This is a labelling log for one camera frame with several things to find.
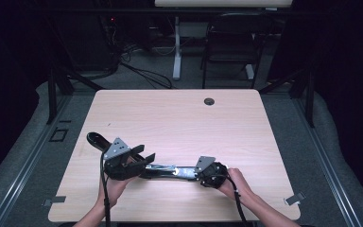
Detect white desk leg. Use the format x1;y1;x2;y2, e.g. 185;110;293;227
172;15;183;81

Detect right hand-held gripper black cable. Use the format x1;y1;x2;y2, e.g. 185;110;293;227
222;172;249;227

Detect person's left hand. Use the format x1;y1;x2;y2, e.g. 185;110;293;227
97;175;137;209

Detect person's right hand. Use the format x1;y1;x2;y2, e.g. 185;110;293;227
216;167;255;203

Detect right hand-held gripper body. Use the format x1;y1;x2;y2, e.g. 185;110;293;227
194;155;229;190

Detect grey tape piece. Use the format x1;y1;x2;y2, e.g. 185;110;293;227
42;195;67;207
284;191;306;206

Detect white desk foot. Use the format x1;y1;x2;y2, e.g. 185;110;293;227
245;63;255;80

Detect black floor cables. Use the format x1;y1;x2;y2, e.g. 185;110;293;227
118;61;174;90

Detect white desk top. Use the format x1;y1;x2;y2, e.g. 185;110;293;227
154;0;294;9

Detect black metal stand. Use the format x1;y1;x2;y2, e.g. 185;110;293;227
45;61;106;125
258;66;317;129

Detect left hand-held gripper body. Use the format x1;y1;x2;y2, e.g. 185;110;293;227
102;136;147;182

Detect black folding chair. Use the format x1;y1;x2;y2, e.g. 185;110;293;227
199;12;276;90

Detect grey floor rail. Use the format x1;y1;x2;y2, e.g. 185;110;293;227
291;94;363;227
0;94;74;227

